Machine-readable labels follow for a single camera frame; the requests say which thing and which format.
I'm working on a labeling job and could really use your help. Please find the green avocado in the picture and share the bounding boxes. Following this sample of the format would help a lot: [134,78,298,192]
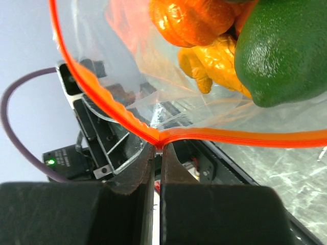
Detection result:
[235,1,326,108]

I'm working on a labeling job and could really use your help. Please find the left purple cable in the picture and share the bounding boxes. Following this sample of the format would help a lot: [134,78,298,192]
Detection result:
[0,66,69,183]

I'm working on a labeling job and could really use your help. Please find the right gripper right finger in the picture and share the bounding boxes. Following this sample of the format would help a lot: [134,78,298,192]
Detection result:
[160,144,294,244]

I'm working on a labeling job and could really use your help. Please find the orange dried fruit pieces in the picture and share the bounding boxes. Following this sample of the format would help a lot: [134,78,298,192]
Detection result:
[177,34,251,99]

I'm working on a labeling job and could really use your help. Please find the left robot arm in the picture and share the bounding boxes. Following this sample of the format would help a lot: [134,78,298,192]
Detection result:
[42,60,146,181]

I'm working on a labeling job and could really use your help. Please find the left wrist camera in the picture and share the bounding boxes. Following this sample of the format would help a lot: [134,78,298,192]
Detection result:
[56,60,83,97]

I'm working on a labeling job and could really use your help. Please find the clear zip top bag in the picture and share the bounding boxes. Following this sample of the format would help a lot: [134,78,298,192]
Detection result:
[49,1,326,148]

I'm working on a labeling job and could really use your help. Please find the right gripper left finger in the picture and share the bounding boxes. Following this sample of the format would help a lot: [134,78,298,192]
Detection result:
[1,145,154,244]

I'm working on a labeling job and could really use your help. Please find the small orange pumpkin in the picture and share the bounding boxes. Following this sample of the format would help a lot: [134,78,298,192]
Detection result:
[149,1,256,48]

